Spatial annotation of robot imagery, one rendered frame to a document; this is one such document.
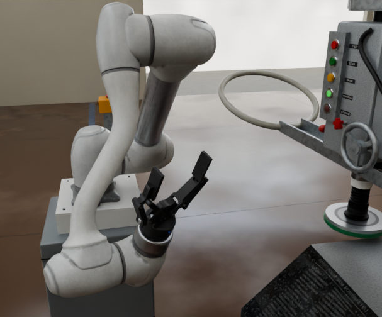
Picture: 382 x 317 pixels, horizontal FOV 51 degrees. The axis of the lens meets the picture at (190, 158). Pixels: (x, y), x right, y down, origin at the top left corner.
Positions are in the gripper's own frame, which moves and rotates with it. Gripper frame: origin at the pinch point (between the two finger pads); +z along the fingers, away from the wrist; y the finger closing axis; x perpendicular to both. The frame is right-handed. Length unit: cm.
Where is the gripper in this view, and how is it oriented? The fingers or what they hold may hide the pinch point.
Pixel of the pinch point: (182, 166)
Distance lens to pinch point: 82.0
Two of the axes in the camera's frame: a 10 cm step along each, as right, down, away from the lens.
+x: 6.2, 6.4, -4.4
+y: 7.1, -2.4, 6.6
